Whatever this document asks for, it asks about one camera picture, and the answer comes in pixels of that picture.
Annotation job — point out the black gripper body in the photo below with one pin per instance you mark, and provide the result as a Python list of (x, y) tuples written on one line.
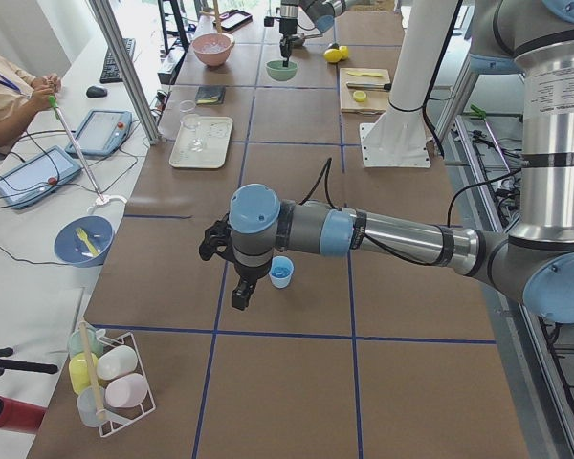
[(247, 274), (286, 37)]

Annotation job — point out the mint green bowl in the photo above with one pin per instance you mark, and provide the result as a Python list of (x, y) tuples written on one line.
[(276, 72)]

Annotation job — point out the light blue plastic cup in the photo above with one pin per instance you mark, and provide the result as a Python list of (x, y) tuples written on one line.
[(281, 272)]

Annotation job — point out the pink bowl of ice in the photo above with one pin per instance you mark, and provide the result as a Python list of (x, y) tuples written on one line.
[(213, 49)]

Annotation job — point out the yellow lemon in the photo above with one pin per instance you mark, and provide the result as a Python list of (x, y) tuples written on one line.
[(344, 52), (333, 55)]

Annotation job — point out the dark grey folded cloth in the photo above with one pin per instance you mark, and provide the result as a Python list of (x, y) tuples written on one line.
[(210, 95)]

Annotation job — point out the half lemon slice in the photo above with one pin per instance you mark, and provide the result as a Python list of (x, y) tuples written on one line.
[(359, 96)]

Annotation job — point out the wooden cutting board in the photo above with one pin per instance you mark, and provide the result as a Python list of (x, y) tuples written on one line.
[(377, 101)]

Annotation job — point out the yellow plastic knife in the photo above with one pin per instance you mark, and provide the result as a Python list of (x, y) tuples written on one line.
[(365, 74)]

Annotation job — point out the cream bear tray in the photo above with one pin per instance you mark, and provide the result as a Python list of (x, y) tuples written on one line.
[(216, 134)]

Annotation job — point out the clear wine glass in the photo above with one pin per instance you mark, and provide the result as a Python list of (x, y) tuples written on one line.
[(191, 123)]

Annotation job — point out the white plastic cup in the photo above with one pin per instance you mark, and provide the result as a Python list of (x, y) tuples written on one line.
[(117, 362)]

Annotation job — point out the yellow plastic fork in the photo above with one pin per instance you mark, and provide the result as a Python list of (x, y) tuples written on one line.
[(84, 238)]

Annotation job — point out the pink plastic cup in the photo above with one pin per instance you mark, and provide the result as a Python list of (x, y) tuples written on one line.
[(126, 391)]

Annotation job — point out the far blue teach pendant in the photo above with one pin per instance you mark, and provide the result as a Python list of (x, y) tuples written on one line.
[(102, 132)]

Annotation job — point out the blue teach pendant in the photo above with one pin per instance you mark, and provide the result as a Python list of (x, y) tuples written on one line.
[(36, 178), (102, 132)]

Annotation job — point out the yellow plastic cup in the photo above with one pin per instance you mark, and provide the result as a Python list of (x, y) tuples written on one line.
[(78, 373)]

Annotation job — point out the near blue teach pendant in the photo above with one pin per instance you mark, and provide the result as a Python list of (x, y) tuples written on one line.
[(36, 178)]

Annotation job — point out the black computer mouse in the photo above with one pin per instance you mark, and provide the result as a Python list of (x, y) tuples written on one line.
[(96, 91)]

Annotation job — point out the grey rod with green tip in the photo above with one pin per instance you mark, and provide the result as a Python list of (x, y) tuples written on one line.
[(101, 200)]

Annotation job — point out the person in beige shirt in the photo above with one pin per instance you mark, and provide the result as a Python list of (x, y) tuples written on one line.
[(22, 97)]

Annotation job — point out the red cylinder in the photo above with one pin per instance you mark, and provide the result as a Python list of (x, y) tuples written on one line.
[(19, 416)]

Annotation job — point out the black handled knife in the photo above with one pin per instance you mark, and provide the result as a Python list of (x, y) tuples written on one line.
[(369, 86)]

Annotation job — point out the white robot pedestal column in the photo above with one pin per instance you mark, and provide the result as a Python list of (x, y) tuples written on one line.
[(398, 137)]

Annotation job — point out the white wire cup rack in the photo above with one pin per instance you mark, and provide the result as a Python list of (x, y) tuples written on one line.
[(92, 407)]

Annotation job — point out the aluminium frame post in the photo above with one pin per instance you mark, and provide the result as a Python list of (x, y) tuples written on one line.
[(110, 29)]

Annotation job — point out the black camera tripod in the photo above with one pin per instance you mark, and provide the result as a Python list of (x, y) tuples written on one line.
[(27, 366)]

